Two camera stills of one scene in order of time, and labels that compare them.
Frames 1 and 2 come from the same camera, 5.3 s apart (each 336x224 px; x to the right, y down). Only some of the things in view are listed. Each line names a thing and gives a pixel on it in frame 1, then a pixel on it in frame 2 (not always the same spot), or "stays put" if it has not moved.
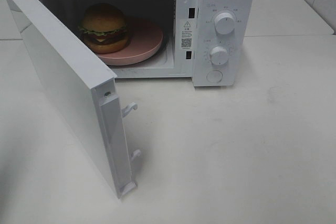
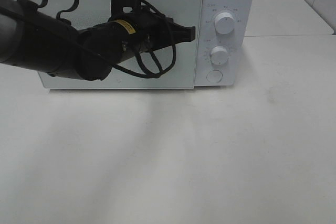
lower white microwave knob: x=219 y=55 stays put
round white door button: x=214 y=76 stays put
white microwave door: x=85 y=89 to x=84 y=3
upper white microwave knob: x=224 y=23 stays put
